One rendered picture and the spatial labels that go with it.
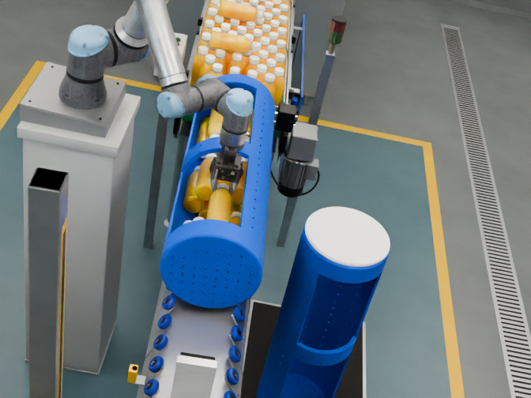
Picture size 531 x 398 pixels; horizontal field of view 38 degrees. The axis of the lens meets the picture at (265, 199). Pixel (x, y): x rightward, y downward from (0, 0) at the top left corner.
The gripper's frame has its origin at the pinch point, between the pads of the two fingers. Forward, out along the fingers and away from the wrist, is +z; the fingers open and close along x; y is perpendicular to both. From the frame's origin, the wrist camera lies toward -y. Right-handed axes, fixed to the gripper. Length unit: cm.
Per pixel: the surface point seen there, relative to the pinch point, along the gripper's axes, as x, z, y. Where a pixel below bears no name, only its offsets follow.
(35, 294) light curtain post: -34, -29, 79
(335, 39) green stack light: 36, -2, -108
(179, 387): -3, 15, 63
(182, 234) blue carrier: -8.9, -5.6, 29.5
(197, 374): 1, 9, 63
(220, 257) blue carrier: 2.1, -1.4, 31.4
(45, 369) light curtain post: -32, -6, 80
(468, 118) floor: 161, 118, -269
